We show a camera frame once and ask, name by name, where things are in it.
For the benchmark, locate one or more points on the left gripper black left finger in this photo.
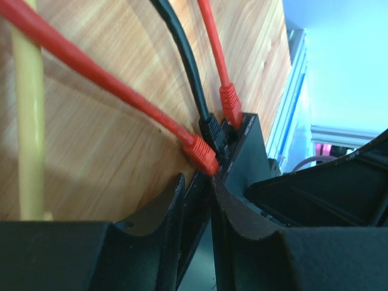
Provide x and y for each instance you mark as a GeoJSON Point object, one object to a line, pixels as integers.
{"type": "Point", "coordinates": [140, 252]}

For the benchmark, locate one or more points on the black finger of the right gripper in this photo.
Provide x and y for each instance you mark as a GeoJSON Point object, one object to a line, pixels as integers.
{"type": "Point", "coordinates": [349, 191]}

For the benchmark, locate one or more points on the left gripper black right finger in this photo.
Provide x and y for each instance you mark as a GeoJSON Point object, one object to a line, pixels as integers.
{"type": "Point", "coordinates": [253, 253]}

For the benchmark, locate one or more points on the black network switch box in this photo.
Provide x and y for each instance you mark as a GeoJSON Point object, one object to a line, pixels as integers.
{"type": "Point", "coordinates": [248, 163]}

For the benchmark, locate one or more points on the right aluminium frame post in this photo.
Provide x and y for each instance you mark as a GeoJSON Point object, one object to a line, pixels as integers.
{"type": "Point", "coordinates": [290, 138]}

